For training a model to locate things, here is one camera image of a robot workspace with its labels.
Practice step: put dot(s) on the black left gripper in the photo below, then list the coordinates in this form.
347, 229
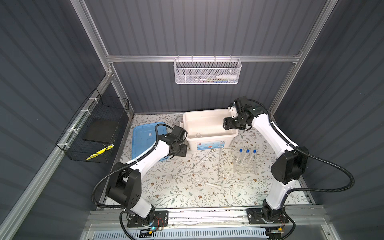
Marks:
183, 150

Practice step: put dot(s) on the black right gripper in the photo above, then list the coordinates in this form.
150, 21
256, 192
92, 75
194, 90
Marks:
227, 124

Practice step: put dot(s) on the white plastic storage bin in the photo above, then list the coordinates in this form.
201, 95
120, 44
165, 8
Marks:
205, 129

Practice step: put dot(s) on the blue capped test tube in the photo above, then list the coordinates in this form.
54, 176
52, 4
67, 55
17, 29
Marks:
238, 159
246, 158
254, 162

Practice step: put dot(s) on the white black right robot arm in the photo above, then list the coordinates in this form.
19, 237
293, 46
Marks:
289, 165

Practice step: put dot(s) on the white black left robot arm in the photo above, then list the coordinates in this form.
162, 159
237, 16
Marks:
125, 186

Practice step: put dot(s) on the blue plastic bin lid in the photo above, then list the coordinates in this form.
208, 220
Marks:
144, 136

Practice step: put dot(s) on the white tube in basket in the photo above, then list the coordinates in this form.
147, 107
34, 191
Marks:
227, 77

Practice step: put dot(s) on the clear plastic test tube rack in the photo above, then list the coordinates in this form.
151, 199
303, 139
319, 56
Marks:
247, 170

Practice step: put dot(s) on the yellow black striped tape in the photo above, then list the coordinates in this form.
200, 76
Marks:
102, 151

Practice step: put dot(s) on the black foam pad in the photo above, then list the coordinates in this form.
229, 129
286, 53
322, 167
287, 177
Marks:
100, 131

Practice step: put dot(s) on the wire test tube brush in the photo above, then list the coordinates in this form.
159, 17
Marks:
219, 162

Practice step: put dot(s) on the white wire mesh basket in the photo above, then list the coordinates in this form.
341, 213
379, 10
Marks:
203, 71

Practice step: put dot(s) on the black wire wall basket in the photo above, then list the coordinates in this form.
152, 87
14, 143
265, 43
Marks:
99, 106

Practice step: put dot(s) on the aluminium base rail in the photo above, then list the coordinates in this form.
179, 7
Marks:
312, 223

